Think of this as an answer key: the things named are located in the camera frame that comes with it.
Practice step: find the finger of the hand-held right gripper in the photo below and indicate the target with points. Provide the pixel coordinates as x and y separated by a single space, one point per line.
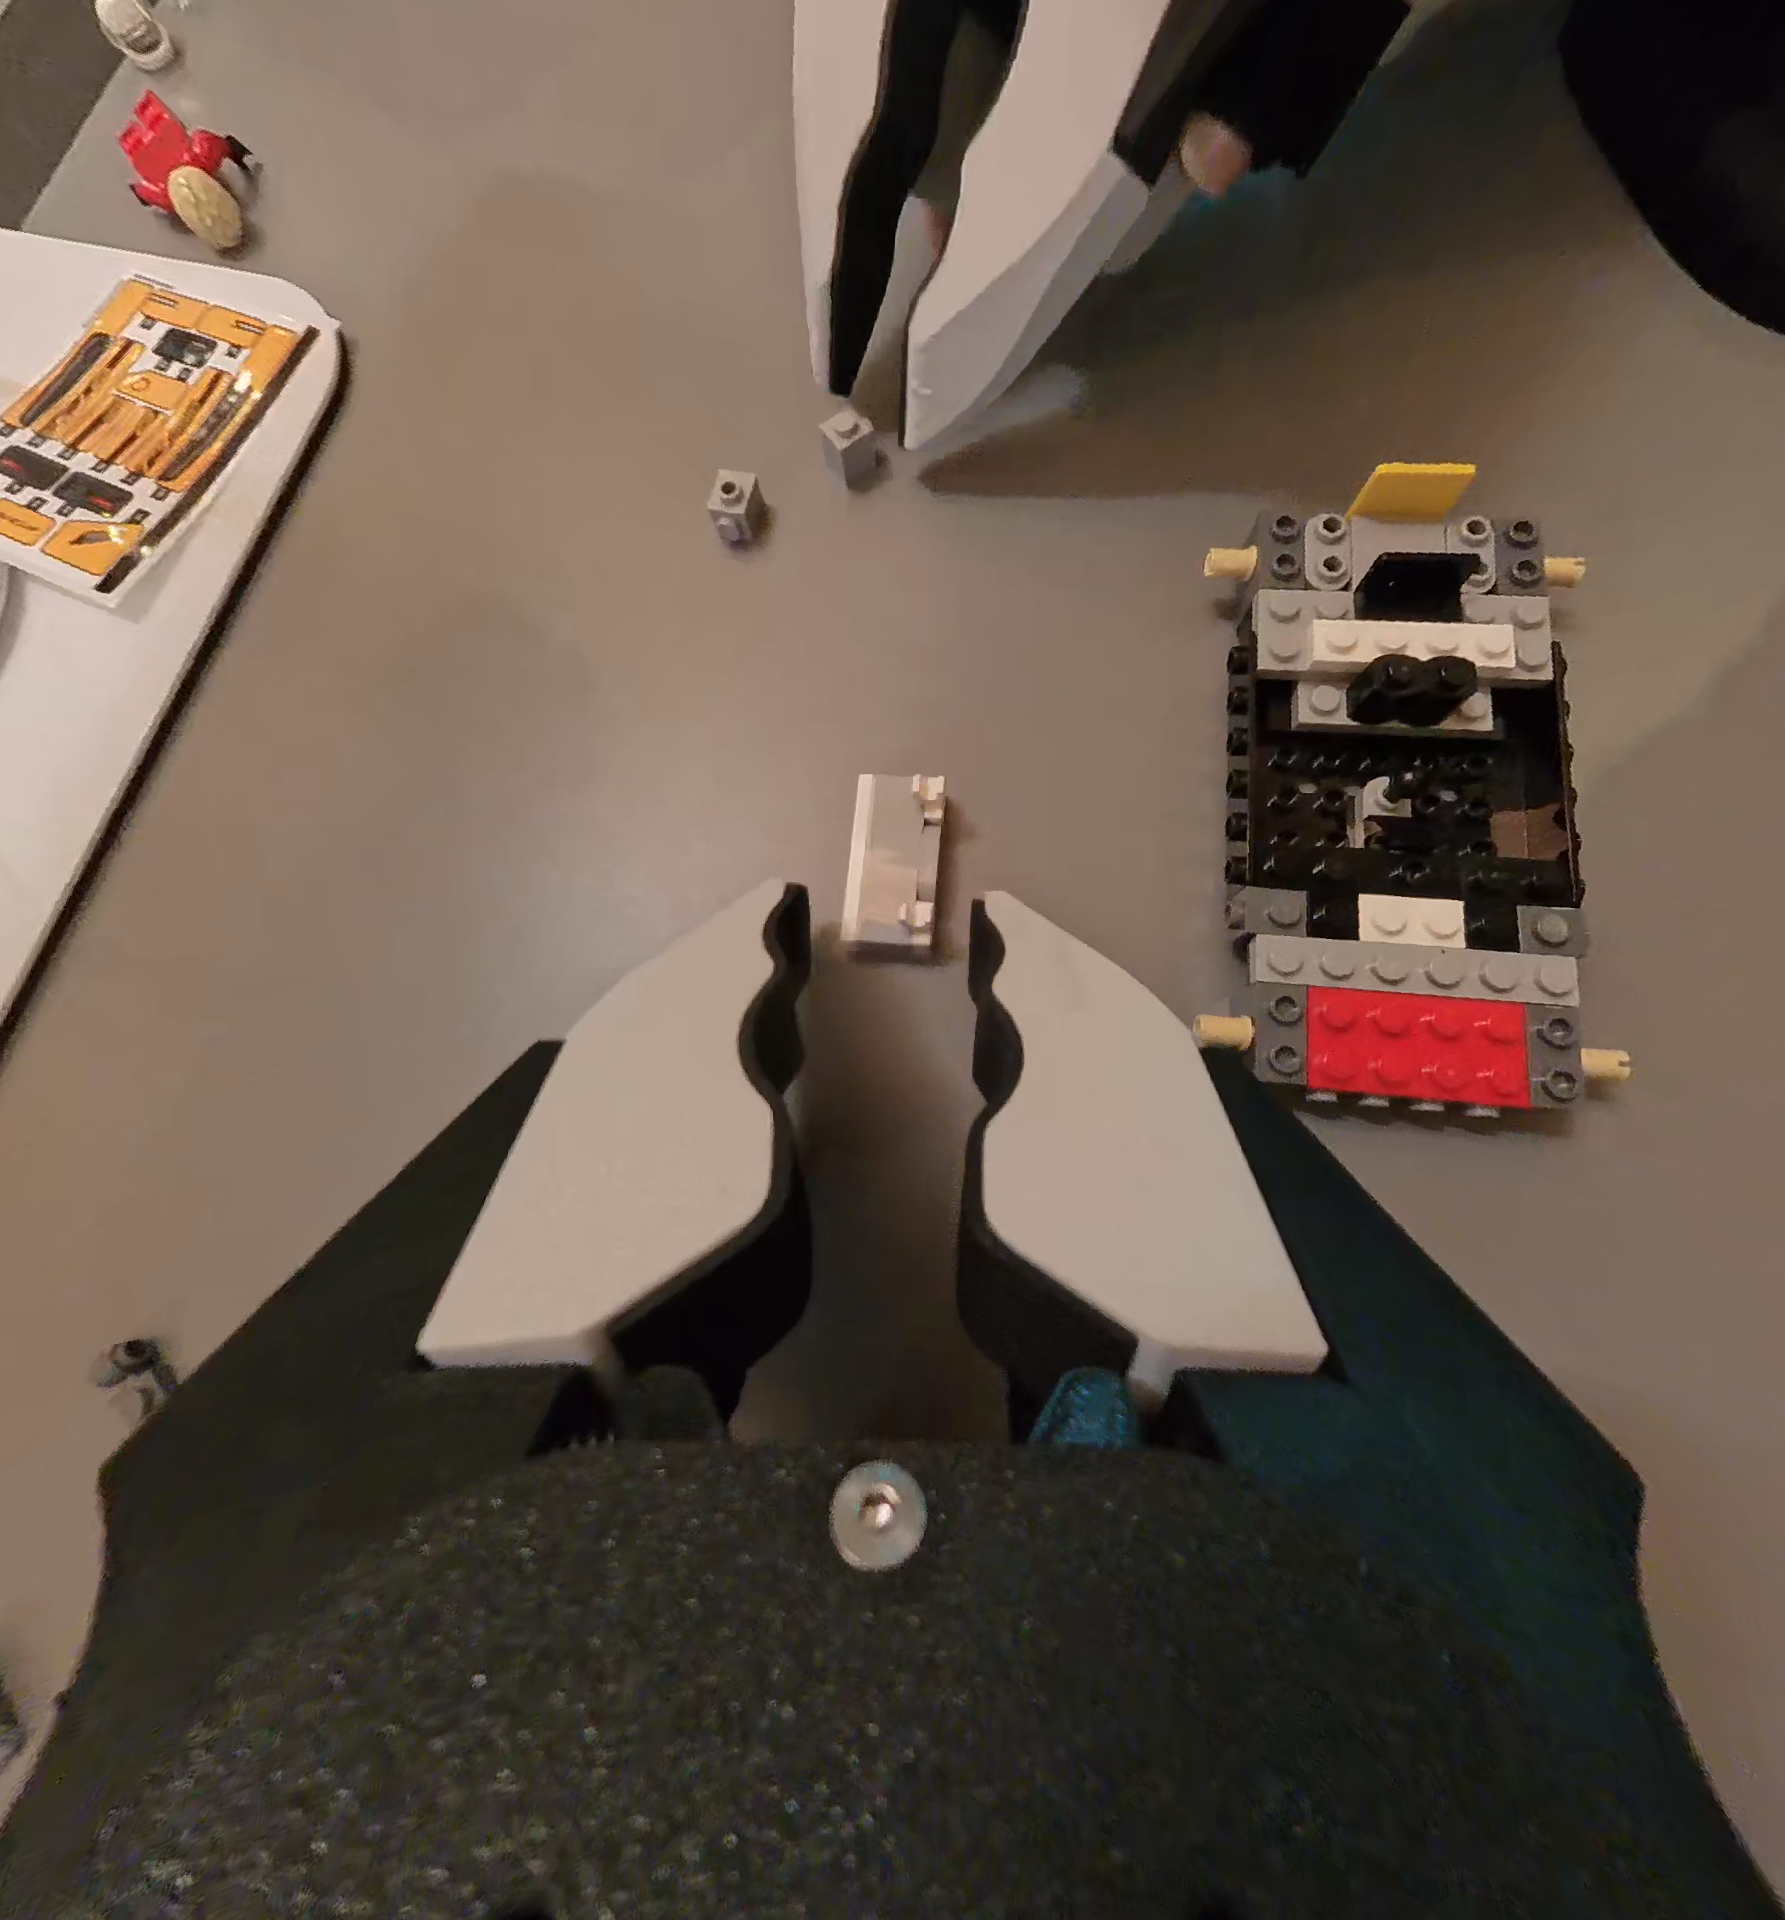
1026 255
828 179

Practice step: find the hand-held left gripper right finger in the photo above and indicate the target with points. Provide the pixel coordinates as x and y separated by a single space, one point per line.
1132 1184

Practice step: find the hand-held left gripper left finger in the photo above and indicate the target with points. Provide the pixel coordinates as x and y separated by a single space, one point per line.
639 1170

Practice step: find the small grey brick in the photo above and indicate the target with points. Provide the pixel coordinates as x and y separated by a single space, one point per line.
850 446
738 507

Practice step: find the light grey brick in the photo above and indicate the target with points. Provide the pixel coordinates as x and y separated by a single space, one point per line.
881 869

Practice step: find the grey desk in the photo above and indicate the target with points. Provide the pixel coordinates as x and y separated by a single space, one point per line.
534 751

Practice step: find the person's right hand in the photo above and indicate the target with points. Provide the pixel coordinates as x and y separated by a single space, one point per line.
1218 155

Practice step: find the toy car chassis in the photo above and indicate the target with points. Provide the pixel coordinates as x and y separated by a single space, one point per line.
1409 1034

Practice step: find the beige round toy piece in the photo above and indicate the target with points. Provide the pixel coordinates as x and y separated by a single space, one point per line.
211 207

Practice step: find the red toy piece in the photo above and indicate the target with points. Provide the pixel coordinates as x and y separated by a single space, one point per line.
171 151

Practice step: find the white instruction booklet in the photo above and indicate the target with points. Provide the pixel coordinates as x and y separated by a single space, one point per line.
233 630

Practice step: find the white round toy piece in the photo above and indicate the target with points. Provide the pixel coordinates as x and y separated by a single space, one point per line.
135 27

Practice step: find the orange sticker sheet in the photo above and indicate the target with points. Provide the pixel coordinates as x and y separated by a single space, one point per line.
128 434

